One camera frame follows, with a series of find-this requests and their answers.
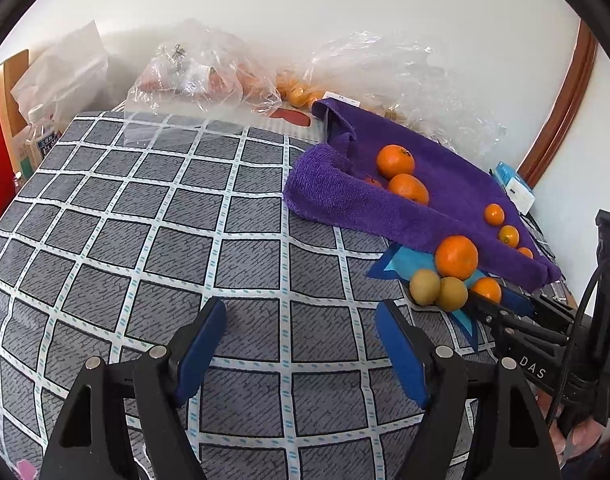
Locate yellow-brown round fruit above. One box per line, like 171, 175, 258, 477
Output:
435, 276, 469, 313
409, 268, 442, 306

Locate purple towel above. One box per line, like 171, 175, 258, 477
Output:
283, 98, 562, 291

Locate person's right hand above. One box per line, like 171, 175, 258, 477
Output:
535, 392, 608, 463

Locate clear water bottle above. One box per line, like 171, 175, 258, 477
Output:
17, 105, 63, 171

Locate brown wooden door frame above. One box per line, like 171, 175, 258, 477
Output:
516, 17, 598, 188

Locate large orange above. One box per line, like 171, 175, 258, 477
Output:
387, 173, 430, 206
376, 144, 416, 179
434, 235, 479, 281

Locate white box with red print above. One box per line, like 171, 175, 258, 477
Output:
265, 105, 331, 141

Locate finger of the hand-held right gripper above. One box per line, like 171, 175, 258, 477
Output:
465, 292, 568, 346
499, 285, 575, 328

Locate white and blue box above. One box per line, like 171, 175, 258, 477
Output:
492, 161, 535, 214

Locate clear plastic bag red fruits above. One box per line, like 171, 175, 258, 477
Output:
125, 19, 281, 146

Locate pile of bagged small oranges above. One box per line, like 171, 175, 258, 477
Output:
275, 71, 326, 108

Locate white plastic bag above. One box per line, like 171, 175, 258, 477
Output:
11, 20, 110, 126

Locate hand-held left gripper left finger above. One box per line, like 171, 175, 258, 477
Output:
39, 296, 228, 480

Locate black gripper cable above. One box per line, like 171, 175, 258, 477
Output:
545, 267, 603, 431

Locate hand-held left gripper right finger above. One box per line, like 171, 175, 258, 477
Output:
375, 299, 563, 480

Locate grey checked cloth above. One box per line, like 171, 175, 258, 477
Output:
0, 110, 576, 480

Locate large crumpled clear plastic bag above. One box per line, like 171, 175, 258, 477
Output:
305, 30, 508, 161

